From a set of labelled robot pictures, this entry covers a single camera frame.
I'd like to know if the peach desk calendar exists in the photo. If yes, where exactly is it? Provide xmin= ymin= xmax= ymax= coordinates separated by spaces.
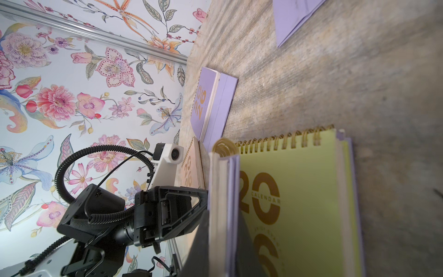
xmin=180 ymin=137 xmax=205 ymax=189

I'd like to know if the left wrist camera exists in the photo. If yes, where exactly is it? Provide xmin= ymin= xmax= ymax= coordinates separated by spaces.
xmin=150 ymin=143 xmax=184 ymax=188

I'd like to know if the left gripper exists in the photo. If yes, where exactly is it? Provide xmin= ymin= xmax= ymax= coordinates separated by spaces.
xmin=133 ymin=187 xmax=208 ymax=254

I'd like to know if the far left purple calendar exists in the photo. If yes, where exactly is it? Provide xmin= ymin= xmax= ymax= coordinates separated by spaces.
xmin=190 ymin=67 xmax=238 ymax=152

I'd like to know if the left corner aluminium post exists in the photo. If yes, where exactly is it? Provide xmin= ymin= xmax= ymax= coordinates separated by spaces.
xmin=1 ymin=2 xmax=187 ymax=65

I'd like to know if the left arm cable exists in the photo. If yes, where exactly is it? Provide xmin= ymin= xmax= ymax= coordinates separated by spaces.
xmin=10 ymin=144 xmax=156 ymax=277

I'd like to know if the far middle purple calendar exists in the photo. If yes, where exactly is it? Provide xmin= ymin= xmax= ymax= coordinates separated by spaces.
xmin=272 ymin=0 xmax=326 ymax=47

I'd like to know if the purple desk calendar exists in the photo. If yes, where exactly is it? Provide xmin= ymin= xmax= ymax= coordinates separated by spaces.
xmin=336 ymin=129 xmax=366 ymax=277
xmin=208 ymin=138 xmax=240 ymax=277

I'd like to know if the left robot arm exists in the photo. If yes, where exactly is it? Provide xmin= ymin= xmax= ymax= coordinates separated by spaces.
xmin=1 ymin=185 xmax=208 ymax=277

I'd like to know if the green desk calendar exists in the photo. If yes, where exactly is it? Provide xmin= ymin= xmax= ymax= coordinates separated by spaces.
xmin=237 ymin=126 xmax=345 ymax=277

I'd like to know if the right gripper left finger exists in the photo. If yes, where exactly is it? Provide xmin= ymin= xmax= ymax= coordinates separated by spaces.
xmin=178 ymin=211 xmax=210 ymax=277

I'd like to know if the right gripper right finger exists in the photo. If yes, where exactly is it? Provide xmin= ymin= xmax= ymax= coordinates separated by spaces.
xmin=236 ymin=214 xmax=267 ymax=277

